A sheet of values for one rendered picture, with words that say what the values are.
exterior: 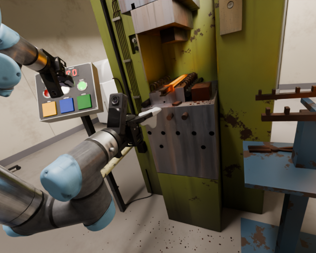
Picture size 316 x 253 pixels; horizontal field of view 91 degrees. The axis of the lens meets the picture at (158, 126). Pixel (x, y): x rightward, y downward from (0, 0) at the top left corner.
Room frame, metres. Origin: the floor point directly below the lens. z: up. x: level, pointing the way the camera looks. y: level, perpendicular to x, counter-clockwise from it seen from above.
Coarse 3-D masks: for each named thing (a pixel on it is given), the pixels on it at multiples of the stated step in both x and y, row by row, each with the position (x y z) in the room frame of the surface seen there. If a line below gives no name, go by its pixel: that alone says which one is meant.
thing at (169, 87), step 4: (180, 76) 1.06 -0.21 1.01; (184, 76) 1.05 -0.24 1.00; (176, 80) 0.93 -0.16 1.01; (180, 80) 0.96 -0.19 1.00; (172, 84) 0.80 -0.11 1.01; (164, 88) 0.74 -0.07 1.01; (168, 88) 0.79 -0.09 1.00; (172, 88) 0.79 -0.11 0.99; (164, 92) 0.74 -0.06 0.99; (168, 92) 0.76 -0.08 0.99; (160, 96) 0.73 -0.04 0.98
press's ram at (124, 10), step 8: (120, 0) 0.89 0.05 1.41; (128, 0) 0.87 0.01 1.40; (136, 0) 0.85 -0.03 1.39; (144, 0) 0.83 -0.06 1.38; (152, 0) 0.82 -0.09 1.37; (184, 0) 0.89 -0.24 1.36; (192, 0) 0.92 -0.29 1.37; (120, 8) 0.89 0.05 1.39; (128, 8) 0.87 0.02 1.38; (136, 8) 0.86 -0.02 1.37; (192, 8) 1.08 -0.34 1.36
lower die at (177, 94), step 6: (174, 78) 1.16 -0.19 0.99; (168, 84) 0.96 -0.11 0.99; (156, 90) 0.85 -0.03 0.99; (174, 90) 0.80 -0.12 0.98; (180, 90) 0.79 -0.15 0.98; (150, 96) 0.87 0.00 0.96; (156, 96) 0.85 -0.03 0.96; (162, 96) 0.83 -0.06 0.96; (168, 96) 0.82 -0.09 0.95; (174, 96) 0.80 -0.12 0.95; (180, 96) 0.79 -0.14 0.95; (186, 96) 0.81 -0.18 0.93; (150, 102) 0.87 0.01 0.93; (156, 102) 0.85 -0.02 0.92; (162, 102) 0.84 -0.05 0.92; (168, 102) 0.82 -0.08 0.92
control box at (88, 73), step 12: (72, 72) 0.97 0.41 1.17; (84, 72) 0.96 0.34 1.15; (96, 72) 1.01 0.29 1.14; (36, 84) 0.97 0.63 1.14; (96, 84) 0.95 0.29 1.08; (72, 96) 0.90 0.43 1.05; (96, 96) 0.89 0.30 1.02; (96, 108) 0.85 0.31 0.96; (48, 120) 0.88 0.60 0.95; (60, 120) 0.92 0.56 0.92
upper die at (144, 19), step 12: (168, 0) 0.79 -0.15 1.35; (132, 12) 0.87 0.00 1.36; (144, 12) 0.84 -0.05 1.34; (156, 12) 0.81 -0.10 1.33; (168, 12) 0.79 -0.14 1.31; (180, 12) 0.88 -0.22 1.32; (144, 24) 0.84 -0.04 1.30; (156, 24) 0.82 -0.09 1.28; (168, 24) 0.79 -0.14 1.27; (180, 24) 0.86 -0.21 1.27; (192, 24) 1.13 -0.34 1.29
